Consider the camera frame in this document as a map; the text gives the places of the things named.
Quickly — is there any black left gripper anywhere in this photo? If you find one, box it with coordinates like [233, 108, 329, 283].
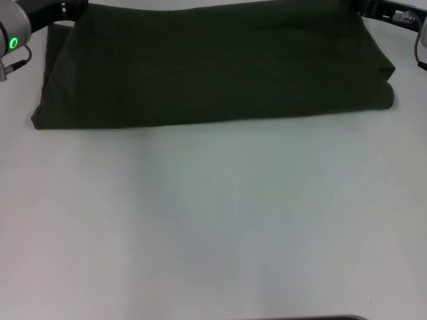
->
[19, 0, 89, 34]

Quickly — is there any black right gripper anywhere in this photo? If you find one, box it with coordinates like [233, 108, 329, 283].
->
[353, 0, 427, 33]

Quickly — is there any dark green FREE T-shirt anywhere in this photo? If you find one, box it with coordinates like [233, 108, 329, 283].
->
[30, 0, 396, 131]

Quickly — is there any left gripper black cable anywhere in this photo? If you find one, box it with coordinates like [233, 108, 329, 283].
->
[3, 44, 33, 73]

